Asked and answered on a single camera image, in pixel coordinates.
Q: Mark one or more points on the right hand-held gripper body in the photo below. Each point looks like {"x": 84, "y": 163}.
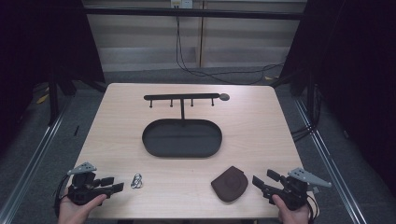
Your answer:
{"x": 294, "y": 193}

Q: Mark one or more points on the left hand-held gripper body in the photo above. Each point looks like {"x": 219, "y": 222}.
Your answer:
{"x": 81, "y": 190}

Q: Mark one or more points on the silver keyring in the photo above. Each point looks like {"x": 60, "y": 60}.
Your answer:
{"x": 137, "y": 181}

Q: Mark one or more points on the brown leather pouch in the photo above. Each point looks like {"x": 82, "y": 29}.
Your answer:
{"x": 229, "y": 185}

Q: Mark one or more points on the black tray with hook rack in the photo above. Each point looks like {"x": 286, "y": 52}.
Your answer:
{"x": 182, "y": 138}

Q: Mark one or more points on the person's right hand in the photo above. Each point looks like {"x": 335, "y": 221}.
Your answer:
{"x": 292, "y": 215}

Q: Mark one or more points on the person's left hand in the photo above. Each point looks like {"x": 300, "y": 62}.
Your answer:
{"x": 76, "y": 213}

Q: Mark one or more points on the grey tape piece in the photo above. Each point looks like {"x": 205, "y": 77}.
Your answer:
{"x": 315, "y": 189}

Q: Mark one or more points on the small black floor object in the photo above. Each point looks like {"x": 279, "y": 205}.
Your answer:
{"x": 76, "y": 130}

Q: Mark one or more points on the yellow tape piece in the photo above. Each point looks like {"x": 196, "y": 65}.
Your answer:
{"x": 42, "y": 99}

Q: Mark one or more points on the black curtain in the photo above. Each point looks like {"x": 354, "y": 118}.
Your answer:
{"x": 37, "y": 46}
{"x": 358, "y": 77}

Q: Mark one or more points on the metal floor rail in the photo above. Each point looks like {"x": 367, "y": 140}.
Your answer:
{"x": 34, "y": 161}
{"x": 330, "y": 168}

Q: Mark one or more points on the black stand post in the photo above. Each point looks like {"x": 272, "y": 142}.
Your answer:
{"x": 53, "y": 99}

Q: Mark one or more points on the black horizontal frame bar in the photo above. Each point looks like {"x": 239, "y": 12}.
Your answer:
{"x": 186, "y": 13}

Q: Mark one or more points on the white wall socket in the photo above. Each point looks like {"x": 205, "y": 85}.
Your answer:
{"x": 181, "y": 3}

